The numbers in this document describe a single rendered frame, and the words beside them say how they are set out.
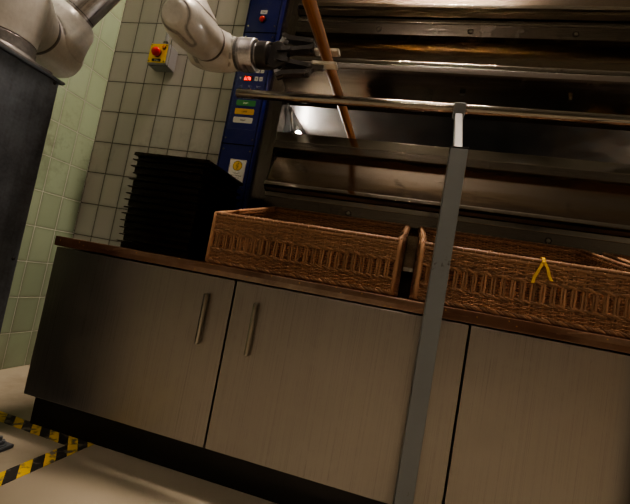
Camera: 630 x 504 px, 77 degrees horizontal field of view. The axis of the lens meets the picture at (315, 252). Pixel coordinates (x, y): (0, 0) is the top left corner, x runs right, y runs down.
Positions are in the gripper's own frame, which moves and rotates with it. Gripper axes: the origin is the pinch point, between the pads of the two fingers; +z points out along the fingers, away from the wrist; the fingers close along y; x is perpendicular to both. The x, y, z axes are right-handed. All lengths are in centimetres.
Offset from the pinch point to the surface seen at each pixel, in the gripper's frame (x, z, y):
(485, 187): -54, 54, 15
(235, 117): -51, -50, -2
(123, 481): 8, -30, 119
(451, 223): 7, 39, 42
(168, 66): -49, -87, -22
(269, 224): -4.3, -8.8, 47.4
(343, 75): -42.7, -4.6, -19.2
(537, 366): 1, 62, 71
